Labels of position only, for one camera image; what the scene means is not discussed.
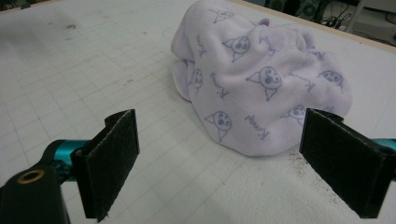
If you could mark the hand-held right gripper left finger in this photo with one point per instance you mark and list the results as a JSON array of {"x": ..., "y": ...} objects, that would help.
[{"x": 106, "y": 168}]

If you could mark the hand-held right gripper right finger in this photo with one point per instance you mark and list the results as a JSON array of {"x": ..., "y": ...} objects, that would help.
[{"x": 348, "y": 161}]

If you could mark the lilac printed towel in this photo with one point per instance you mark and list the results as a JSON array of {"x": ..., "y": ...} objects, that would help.
[{"x": 264, "y": 56}]

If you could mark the white metal stand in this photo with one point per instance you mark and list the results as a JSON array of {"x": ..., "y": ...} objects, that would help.
[{"x": 356, "y": 15}]

